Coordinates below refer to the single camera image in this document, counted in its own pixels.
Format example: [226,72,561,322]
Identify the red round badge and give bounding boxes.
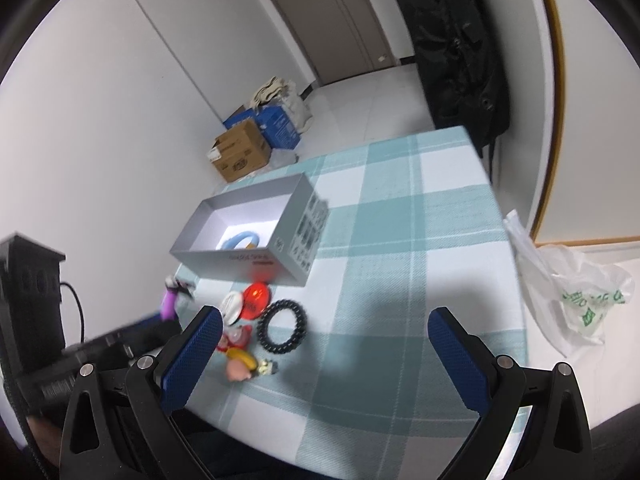
[242,282,271,320]

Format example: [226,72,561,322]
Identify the green printed plastic bag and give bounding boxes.
[502,210,636,358]

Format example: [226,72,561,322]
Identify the grey mailer bag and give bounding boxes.
[269,147,300,170]

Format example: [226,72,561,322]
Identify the white round badge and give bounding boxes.
[220,292,247,328]

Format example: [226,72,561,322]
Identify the light blue ring bracelet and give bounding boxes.
[218,230,263,252]

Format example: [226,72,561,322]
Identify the purple ring bracelet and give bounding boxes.
[160,277,196,321]

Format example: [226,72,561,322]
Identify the brown cardboard box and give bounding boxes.
[209,119,272,183]

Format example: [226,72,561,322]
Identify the small yellow cartoon figurine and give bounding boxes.
[225,350,277,381]

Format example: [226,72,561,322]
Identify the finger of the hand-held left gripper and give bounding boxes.
[97,316,183,361]

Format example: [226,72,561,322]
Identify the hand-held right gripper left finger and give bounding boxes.
[59,304,223,480]

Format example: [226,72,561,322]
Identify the blue cardboard box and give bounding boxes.
[223,102,301,150]

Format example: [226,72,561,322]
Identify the black spiral hair tie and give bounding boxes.
[257,299,308,353]

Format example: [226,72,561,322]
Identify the black cable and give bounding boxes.
[60,282,86,347]

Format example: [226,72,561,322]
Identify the grey door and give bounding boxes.
[245,0,416,88]

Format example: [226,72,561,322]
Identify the large black bag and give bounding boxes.
[390,0,511,186]

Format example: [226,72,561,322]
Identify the grey cardboard box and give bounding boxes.
[169,172,330,288]

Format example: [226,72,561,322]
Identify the beige cloth bag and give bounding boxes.
[250,76,296,108]

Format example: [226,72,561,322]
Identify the white cabinet with wood trim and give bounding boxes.
[530,0,640,248]

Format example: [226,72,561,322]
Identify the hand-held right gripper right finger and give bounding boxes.
[427,306,593,480]

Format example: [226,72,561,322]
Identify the small red white charm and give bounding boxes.
[217,325,253,353]

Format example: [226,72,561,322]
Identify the teal plaid tablecloth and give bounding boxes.
[170,126,531,480]

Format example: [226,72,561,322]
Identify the white plastic bag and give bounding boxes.
[285,87,313,133]

